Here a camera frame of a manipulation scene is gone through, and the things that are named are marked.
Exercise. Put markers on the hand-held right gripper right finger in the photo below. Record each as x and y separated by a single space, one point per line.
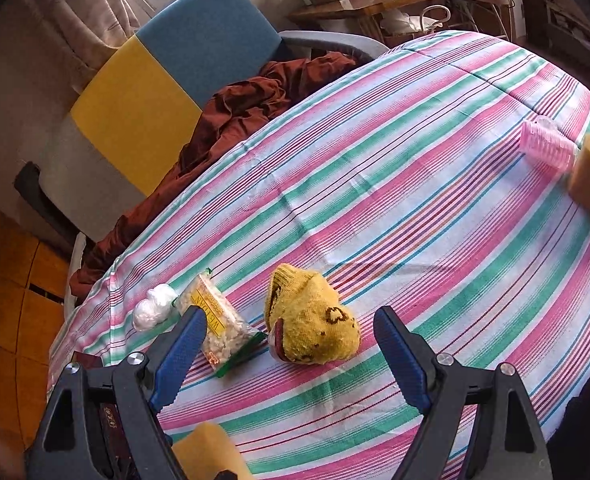
400 355

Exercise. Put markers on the crumpled clear plastic bag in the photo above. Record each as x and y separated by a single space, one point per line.
152 307

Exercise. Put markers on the clear green-edged snack packet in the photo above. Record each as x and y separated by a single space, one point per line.
217 317

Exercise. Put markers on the dark red blanket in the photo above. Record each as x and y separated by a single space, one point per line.
235 110

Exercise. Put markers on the dark red box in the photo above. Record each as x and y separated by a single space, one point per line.
110 417

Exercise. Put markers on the large yellow sponge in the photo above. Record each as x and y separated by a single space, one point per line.
205 450

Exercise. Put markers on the white plastic bag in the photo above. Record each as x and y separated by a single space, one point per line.
400 22

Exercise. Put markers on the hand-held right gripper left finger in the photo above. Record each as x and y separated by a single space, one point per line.
180 355

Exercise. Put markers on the beige curtain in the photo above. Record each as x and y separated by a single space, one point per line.
75 10

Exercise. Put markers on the blue yellow grey chair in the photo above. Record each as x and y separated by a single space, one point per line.
195 35

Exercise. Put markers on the wooden side table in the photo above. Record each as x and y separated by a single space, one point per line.
365 2

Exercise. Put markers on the pink hair roller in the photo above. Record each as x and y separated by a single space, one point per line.
547 146

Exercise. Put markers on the striped cloth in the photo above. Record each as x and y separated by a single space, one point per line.
400 185

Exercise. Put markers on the yellow knit sock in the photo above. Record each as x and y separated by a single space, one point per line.
315 320

